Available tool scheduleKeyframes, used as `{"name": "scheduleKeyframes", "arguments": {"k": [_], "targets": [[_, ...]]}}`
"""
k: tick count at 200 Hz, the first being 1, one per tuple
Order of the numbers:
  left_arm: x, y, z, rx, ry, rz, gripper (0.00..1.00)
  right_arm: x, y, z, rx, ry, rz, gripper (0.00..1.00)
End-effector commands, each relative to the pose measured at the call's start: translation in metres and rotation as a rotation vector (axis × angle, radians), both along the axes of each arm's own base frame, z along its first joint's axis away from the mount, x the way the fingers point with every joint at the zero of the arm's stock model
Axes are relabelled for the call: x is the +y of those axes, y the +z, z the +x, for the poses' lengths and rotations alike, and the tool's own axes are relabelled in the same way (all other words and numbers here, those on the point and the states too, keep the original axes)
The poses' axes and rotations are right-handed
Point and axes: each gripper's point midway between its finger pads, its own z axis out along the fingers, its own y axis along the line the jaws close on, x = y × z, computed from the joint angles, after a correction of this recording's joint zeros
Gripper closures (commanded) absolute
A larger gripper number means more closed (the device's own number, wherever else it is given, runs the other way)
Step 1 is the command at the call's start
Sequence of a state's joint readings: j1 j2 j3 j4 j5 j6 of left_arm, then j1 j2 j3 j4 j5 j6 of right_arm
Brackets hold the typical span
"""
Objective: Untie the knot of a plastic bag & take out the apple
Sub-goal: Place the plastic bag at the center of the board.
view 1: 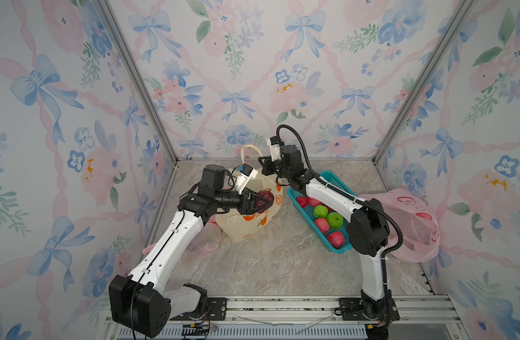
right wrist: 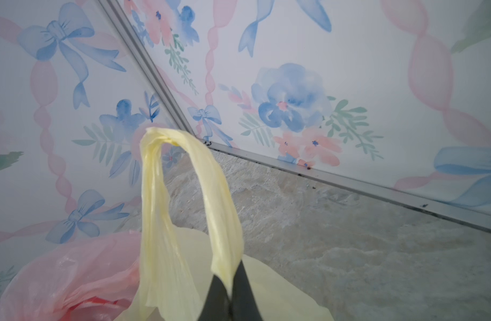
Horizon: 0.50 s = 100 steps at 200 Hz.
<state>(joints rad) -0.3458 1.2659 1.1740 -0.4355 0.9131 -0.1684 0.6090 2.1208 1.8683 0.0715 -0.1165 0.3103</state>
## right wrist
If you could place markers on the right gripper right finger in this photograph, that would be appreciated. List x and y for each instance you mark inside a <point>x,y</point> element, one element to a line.
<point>243,306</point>

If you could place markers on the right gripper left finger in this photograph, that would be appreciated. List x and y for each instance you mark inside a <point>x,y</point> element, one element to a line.
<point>216,306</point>

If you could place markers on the yellow knotted plastic bag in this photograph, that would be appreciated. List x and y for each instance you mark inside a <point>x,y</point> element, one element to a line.
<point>177,264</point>

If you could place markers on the pink plastic bag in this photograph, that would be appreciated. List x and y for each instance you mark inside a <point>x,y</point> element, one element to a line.
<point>89,279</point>

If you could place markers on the left aluminium corner post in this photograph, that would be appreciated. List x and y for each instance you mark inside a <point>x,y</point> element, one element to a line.
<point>122,25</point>

